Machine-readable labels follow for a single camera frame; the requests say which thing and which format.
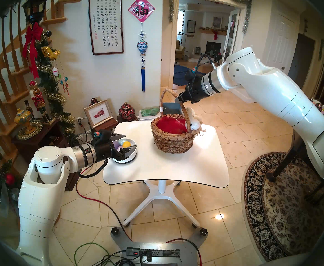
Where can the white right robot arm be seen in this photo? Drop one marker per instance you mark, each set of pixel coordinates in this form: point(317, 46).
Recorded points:
point(275, 93)

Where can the yellow cloisonne urn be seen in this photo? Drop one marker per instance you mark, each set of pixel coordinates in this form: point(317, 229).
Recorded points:
point(23, 117)

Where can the white plush bunny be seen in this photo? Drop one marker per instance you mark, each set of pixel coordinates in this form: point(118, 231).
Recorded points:
point(191, 113)
point(195, 125)

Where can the blue glitter easter egg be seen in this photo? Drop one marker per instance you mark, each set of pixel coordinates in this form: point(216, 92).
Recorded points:
point(121, 142)

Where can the red nutcracker figure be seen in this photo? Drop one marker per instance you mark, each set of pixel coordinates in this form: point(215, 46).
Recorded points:
point(37, 99)

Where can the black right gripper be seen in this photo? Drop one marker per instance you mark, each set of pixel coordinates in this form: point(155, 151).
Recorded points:
point(198, 91)

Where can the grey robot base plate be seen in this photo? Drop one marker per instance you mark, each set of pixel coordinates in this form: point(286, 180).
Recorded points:
point(186, 248)

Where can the red ball ornament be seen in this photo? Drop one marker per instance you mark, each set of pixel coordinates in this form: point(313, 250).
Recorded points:
point(10, 179)

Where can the light framed wall picture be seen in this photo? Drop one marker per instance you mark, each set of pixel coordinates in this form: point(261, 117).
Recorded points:
point(217, 22)

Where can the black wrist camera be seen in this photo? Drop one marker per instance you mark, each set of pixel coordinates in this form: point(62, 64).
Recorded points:
point(103, 135)
point(191, 75)

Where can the black fireplace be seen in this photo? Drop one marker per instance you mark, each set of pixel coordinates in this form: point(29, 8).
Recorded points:
point(213, 48)

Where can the red diamond fu decoration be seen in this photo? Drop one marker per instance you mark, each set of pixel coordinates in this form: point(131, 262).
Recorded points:
point(141, 9)

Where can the yellow easter egg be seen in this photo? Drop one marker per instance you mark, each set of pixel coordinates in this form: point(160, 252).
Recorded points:
point(126, 144)

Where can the blue fabric storage bin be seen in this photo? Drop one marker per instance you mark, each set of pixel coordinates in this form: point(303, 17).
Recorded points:
point(171, 108)

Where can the green jade stone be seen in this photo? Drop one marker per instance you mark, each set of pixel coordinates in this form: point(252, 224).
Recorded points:
point(149, 112)

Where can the white egg ornament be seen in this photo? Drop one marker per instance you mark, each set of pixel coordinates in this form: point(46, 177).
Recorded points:
point(55, 72)

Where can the white wall plug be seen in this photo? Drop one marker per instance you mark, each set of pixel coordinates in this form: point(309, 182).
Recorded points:
point(79, 120)

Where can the colourful hanging ornaments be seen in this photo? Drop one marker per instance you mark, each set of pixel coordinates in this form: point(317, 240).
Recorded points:
point(65, 81)

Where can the dark wooden side table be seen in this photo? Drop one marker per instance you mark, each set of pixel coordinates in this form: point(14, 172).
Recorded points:
point(20, 145)

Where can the red fabric basket lining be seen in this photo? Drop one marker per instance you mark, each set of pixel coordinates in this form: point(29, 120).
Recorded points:
point(171, 125)

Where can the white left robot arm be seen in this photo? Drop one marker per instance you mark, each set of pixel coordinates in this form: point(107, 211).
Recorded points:
point(40, 207)

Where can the large oriental floral rug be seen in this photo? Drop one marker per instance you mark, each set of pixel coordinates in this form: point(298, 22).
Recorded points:
point(261, 232)

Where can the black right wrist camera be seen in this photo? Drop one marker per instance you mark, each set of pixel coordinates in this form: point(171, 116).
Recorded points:
point(191, 75)

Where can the small dark nutcracker figure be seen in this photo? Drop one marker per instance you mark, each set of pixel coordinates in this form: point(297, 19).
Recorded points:
point(29, 109)

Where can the red ribbon bow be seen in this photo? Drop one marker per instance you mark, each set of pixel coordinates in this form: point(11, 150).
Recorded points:
point(31, 46)

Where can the black base knob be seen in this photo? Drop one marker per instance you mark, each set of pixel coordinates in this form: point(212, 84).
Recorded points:
point(203, 232)
point(115, 231)

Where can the blue vase hanging with tassel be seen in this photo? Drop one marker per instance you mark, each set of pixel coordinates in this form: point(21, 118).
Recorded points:
point(142, 48)

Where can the wooden stair banister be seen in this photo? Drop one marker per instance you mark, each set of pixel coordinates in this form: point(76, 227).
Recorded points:
point(67, 0)

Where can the beige armchair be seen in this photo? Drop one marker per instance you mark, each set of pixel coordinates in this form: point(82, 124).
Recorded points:
point(180, 50)

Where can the ornate decorative plate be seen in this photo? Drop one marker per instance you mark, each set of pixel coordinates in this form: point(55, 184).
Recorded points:
point(36, 129)

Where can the white panel door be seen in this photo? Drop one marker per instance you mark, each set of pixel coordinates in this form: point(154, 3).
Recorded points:
point(281, 41)

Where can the white table pedestal base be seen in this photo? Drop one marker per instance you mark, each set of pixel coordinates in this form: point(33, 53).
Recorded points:
point(162, 193)

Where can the gold fish ornament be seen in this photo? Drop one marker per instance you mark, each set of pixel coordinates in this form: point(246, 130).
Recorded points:
point(49, 52)

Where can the red christmas stocking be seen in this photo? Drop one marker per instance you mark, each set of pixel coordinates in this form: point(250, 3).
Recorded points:
point(215, 35)

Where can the brown wooden jar stand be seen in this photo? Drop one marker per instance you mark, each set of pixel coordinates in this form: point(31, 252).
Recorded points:
point(121, 120)

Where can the black lantern lamp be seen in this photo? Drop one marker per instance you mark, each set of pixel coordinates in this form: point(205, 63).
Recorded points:
point(34, 7)

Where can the white glass door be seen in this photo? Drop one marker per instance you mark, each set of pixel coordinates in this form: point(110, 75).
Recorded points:
point(232, 32)

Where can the red ceramic lidded jar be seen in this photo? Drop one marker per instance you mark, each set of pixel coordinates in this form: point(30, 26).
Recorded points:
point(126, 112)

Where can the small black vase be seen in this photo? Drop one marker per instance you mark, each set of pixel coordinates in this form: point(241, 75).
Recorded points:
point(93, 101)

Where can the blue floor rug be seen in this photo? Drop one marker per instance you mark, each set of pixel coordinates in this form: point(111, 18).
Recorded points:
point(182, 75)

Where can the black power strip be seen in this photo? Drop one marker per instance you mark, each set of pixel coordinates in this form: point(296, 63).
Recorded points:
point(159, 252)

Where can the silver tinsel doorway garland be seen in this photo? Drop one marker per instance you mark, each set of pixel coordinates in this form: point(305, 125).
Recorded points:
point(247, 17)

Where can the black framed wall picture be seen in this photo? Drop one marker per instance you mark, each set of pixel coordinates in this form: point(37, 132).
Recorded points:
point(191, 26)

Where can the framed calligraphy scroll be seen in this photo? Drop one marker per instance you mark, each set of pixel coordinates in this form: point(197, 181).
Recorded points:
point(105, 21)

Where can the dark wooden console table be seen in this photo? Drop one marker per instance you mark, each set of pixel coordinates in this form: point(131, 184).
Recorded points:
point(283, 163)

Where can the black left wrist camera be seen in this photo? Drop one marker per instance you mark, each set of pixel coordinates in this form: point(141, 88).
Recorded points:
point(103, 135)

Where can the green garland with gold tinsel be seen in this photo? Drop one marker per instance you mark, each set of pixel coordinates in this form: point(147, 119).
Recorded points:
point(51, 85)

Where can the small framed red picture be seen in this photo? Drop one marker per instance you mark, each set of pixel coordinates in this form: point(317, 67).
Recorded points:
point(98, 114)

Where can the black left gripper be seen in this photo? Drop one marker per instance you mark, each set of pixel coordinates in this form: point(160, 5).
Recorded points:
point(103, 151)

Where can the white round bowl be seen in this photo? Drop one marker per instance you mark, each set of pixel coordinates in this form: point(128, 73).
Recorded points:
point(130, 158)

